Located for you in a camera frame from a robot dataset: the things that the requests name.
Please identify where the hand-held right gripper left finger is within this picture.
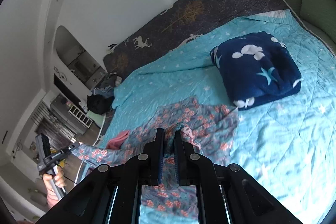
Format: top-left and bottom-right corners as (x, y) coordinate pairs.
(35, 128), (165, 224)

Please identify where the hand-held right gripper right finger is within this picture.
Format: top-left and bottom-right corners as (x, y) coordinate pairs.
(174, 130), (302, 224)

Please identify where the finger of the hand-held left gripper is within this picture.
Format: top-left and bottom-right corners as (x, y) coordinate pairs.
(67, 142), (80, 156)

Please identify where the floral teal garment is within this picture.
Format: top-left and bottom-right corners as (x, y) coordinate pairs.
(72, 97), (239, 224)

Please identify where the person's left forearm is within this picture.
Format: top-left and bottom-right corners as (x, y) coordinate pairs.
(46, 189), (62, 207)

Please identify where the person's left hand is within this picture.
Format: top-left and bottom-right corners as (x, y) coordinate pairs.
(43, 165), (66, 203)

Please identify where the white divided organizer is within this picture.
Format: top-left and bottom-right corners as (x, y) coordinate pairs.
(67, 104), (93, 128)

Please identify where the pink garment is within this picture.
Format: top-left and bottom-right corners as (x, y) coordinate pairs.
(106, 130), (131, 150)

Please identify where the black bag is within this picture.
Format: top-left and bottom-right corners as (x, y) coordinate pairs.
(87, 95), (114, 115)

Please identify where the turquoise star quilt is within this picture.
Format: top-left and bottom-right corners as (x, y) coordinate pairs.
(98, 10), (336, 221)

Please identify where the navy fleece blanket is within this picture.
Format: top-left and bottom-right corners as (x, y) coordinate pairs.
(209, 31), (302, 111)

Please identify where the dark deer print bedsheet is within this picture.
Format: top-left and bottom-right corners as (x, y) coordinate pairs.
(103, 0), (305, 78)

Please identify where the thin black cable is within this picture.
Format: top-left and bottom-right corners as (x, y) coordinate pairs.
(62, 175), (78, 186)

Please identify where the arched wall niche shelf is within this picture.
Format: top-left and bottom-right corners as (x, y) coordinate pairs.
(55, 25), (107, 88)

